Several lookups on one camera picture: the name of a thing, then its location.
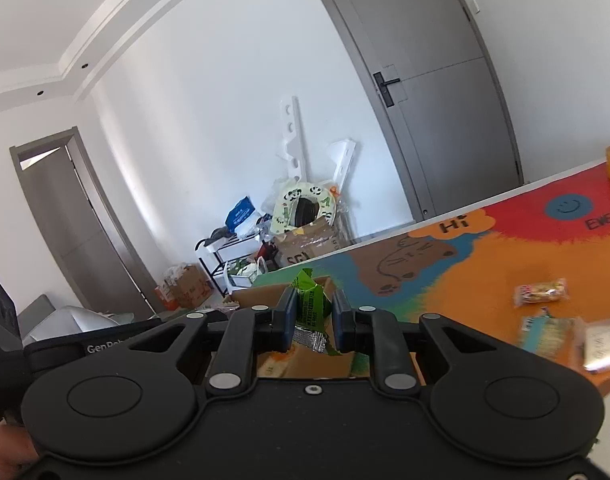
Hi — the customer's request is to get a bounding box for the black metal rack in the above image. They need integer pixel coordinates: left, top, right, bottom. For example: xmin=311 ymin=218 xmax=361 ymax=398
xmin=195 ymin=235 xmax=266 ymax=293

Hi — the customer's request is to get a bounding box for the white curved plastic object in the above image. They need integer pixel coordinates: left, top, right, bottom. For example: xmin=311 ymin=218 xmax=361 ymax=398
xmin=17 ymin=294 xmax=136 ymax=348

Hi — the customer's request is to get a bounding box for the person's left hand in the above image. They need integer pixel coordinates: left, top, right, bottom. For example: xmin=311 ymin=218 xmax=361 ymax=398
xmin=0 ymin=422 xmax=40 ymax=480

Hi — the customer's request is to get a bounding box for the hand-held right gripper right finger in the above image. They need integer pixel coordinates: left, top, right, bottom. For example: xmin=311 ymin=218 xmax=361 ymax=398
xmin=332 ymin=289 xmax=491 ymax=393

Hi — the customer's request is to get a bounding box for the black door handle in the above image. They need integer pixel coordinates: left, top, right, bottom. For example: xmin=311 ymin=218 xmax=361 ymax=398
xmin=373 ymin=71 xmax=402 ymax=107

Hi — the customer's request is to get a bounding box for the blue bag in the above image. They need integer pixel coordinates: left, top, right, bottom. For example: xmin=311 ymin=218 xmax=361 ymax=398
xmin=225 ymin=196 xmax=258 ymax=228

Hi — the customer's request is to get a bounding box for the white plastic bag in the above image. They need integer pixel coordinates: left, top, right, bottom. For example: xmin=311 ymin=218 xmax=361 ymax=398
xmin=224 ymin=256 xmax=268 ymax=291

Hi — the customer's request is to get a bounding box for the colourful cat print table mat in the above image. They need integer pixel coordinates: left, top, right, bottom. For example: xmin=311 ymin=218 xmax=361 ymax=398
xmin=255 ymin=157 xmax=610 ymax=480

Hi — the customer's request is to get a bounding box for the grey-brown door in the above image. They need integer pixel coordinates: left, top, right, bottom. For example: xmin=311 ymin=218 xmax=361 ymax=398
xmin=10 ymin=127 xmax=156 ymax=321

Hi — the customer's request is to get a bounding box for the small clear nut snack packet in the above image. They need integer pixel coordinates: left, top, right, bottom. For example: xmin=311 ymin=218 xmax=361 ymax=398
xmin=514 ymin=278 xmax=568 ymax=306

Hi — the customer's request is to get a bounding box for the dark green snack packet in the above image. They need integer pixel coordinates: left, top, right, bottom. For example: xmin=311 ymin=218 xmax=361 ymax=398
xmin=286 ymin=268 xmax=343 ymax=356

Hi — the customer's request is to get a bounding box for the panda print seat ring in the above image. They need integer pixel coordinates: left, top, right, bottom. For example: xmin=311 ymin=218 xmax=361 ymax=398
xmin=272 ymin=180 xmax=338 ymax=233

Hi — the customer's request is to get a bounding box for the white shelf piece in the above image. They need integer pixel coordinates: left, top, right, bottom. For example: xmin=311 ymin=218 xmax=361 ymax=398
xmin=326 ymin=138 xmax=357 ymax=186

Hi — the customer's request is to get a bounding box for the grey door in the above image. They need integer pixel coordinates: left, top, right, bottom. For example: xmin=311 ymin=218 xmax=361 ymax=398
xmin=301 ymin=0 xmax=526 ymax=223

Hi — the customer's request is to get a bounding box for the cardboard box with bags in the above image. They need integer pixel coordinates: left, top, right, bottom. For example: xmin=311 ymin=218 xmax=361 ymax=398
xmin=155 ymin=265 xmax=213 ymax=311

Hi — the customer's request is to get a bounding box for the white packet with blue label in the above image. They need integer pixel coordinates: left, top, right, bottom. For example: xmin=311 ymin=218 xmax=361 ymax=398
xmin=580 ymin=317 xmax=610 ymax=373

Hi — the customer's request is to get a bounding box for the brown printed cardboard box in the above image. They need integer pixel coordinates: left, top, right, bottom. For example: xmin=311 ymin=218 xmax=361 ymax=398
xmin=272 ymin=217 xmax=343 ymax=268

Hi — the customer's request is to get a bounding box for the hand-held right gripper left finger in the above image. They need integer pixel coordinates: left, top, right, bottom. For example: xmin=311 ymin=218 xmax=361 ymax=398
xmin=127 ymin=285 xmax=300 ymax=393

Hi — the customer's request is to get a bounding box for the pale green snack packet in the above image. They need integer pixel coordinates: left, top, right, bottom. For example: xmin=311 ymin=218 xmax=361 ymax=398
xmin=519 ymin=310 xmax=583 ymax=358

